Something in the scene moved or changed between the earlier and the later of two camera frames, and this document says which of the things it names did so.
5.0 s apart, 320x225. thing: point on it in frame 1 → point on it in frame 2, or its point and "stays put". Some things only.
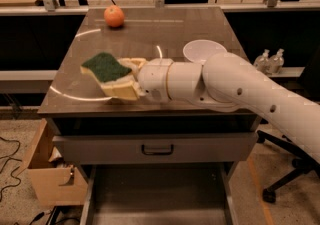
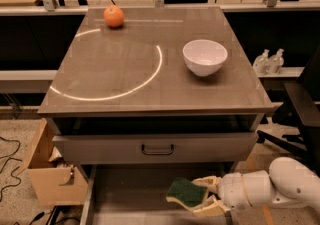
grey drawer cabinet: [146, 162] stays put
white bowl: [201, 50] stays put
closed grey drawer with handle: [157, 148] stays put
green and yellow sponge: [103, 67] → [187, 193]
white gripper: [154, 79] → [230, 189]
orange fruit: [114, 16] stays put
